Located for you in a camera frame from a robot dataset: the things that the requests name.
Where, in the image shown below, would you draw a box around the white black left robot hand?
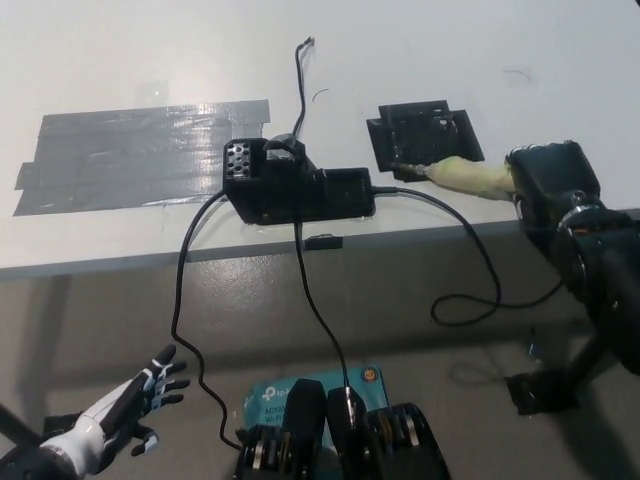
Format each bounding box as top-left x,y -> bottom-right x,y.
42,343 -> 192,476

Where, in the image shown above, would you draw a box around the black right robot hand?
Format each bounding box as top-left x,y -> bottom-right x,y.
503,140 -> 601,237

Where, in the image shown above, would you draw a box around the tape-wrapped soldering iron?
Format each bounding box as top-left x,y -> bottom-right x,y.
392,155 -> 519,202

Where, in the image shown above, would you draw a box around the black robot torso blocks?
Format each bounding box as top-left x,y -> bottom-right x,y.
232,378 -> 449,480

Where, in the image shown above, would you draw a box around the black soldering station base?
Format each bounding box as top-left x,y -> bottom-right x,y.
223,133 -> 376,225

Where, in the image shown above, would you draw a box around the dark object under table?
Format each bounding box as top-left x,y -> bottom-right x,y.
519,219 -> 564,266

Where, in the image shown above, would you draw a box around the grey table leg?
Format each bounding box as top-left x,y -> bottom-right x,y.
42,274 -> 74,416

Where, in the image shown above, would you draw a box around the black square plate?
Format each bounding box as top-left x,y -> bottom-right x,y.
365,99 -> 485,181

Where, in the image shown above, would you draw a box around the teal tp-link box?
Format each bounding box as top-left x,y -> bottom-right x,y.
242,364 -> 391,446

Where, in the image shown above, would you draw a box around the small black tape strip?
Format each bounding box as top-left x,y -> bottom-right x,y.
305,235 -> 344,251

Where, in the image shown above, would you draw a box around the black soldering iron cable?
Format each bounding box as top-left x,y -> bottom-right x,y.
372,185 -> 566,327

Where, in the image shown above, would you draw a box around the black station power cable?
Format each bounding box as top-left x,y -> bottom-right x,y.
169,192 -> 246,451

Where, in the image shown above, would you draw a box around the thin black long cable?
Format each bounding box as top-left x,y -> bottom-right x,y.
292,35 -> 359,431

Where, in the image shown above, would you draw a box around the grey duct tape patch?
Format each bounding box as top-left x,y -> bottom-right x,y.
12,98 -> 271,217

